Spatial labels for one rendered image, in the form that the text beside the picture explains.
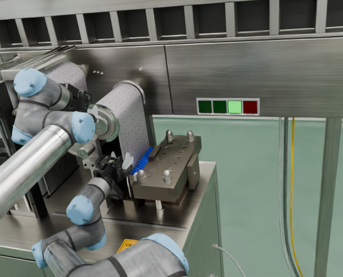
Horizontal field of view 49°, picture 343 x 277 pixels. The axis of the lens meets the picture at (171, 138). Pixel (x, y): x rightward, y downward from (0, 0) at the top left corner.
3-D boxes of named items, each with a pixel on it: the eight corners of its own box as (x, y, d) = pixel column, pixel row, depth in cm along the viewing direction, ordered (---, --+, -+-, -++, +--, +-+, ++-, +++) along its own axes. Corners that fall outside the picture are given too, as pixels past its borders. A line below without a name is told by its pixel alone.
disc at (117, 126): (84, 140, 136) (77, 103, 129) (85, 139, 137) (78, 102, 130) (121, 144, 132) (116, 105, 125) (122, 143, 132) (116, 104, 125)
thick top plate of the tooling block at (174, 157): (134, 198, 137) (131, 184, 134) (167, 146, 170) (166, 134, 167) (175, 202, 132) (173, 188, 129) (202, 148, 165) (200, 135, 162)
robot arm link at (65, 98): (60, 107, 102) (35, 106, 104) (69, 111, 106) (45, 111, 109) (64, 81, 103) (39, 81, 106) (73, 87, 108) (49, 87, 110)
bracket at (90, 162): (95, 215, 142) (77, 144, 128) (103, 204, 147) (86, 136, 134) (106, 216, 140) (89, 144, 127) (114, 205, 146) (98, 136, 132)
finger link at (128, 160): (137, 147, 135) (123, 159, 128) (139, 160, 138) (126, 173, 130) (129, 145, 136) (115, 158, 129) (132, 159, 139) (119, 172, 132)
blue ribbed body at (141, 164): (129, 180, 140) (127, 172, 139) (149, 152, 158) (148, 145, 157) (138, 181, 139) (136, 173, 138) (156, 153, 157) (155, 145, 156)
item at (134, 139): (126, 179, 140) (117, 135, 132) (148, 149, 160) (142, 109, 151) (128, 179, 140) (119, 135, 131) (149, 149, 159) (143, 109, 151)
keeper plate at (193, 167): (189, 189, 148) (186, 165, 143) (195, 175, 156) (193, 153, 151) (195, 189, 147) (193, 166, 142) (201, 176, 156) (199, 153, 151)
